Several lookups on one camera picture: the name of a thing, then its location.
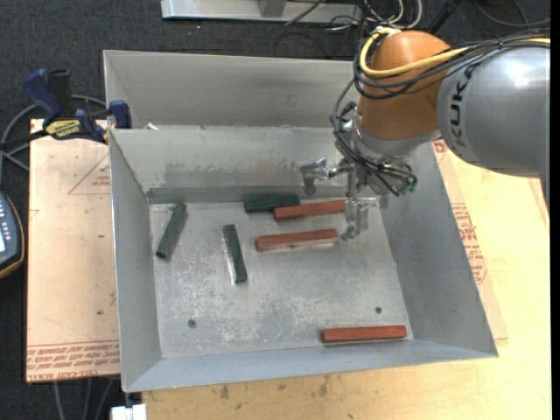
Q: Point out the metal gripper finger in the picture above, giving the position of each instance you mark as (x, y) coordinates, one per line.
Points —
(311, 171)
(358, 217)

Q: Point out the red-brown flat block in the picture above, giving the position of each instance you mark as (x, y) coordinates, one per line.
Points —
(295, 239)
(308, 210)
(363, 334)

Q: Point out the dark green flat block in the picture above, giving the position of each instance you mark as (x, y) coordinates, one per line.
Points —
(235, 254)
(271, 202)
(172, 233)

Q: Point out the grey metal bin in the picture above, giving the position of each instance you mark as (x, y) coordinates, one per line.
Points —
(280, 313)

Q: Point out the brown cardboard board, red print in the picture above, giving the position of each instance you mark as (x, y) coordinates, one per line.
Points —
(70, 234)

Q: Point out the black cylinder on white bracket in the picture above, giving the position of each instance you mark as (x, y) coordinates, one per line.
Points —
(347, 124)

